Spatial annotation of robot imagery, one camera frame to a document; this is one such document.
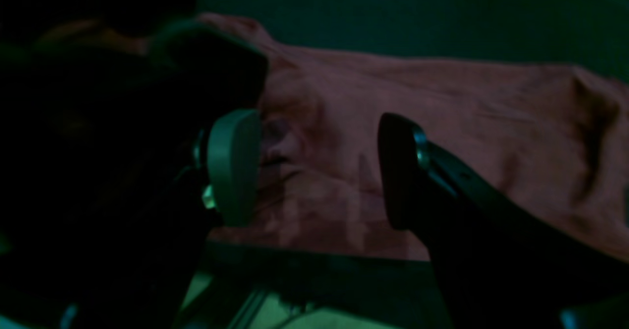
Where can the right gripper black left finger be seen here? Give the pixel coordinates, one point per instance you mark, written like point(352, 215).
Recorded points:
point(196, 174)

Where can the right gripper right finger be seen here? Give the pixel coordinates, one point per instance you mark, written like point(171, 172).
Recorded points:
point(496, 265)

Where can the black table cloth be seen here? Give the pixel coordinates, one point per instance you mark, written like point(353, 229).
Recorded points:
point(531, 94)

